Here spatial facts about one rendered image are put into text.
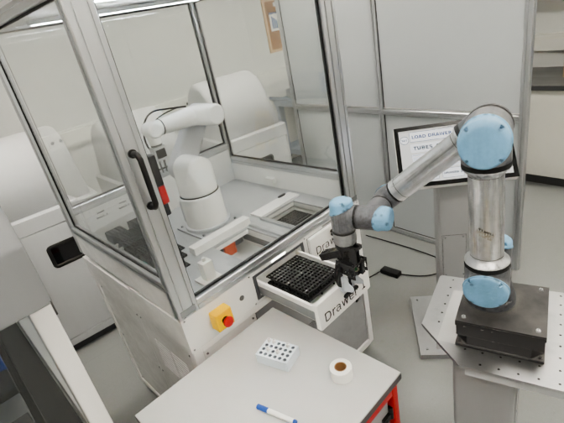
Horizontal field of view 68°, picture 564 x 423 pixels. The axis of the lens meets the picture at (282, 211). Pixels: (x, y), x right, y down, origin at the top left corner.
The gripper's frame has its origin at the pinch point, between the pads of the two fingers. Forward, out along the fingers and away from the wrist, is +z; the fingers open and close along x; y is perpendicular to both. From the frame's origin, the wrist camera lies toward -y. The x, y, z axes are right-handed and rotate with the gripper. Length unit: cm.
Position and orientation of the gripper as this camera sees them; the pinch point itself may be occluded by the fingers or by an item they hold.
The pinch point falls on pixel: (347, 289)
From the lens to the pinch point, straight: 149.8
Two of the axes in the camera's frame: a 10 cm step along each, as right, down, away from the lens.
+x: 7.0, -4.2, 5.8
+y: 6.9, 1.9, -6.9
